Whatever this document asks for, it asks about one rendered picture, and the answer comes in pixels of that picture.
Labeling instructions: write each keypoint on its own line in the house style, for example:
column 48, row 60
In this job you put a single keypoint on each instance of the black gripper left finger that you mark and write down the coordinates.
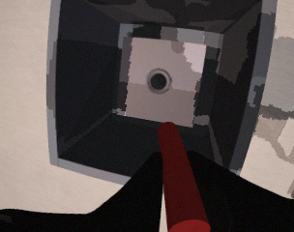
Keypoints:
column 134, row 208

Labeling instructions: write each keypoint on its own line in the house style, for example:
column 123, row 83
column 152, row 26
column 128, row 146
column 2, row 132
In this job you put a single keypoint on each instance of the red peg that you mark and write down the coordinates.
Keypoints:
column 183, row 204

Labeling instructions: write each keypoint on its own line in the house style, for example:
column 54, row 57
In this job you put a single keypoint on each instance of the dark grey open box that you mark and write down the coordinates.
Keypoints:
column 84, row 49

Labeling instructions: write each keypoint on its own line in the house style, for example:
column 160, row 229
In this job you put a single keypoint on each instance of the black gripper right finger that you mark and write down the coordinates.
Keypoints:
column 233, row 204

